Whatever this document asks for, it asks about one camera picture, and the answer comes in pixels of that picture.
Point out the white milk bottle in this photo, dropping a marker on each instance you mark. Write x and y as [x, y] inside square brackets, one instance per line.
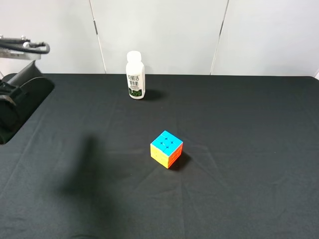
[135, 71]

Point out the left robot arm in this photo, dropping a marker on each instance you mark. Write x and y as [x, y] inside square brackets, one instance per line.
[22, 48]

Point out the black tablecloth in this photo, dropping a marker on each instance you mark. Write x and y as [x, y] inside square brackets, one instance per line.
[81, 166]

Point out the colourful puzzle cube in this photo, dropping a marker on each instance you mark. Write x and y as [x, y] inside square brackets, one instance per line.
[166, 149]

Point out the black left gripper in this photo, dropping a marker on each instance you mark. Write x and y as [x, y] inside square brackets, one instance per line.
[20, 95]

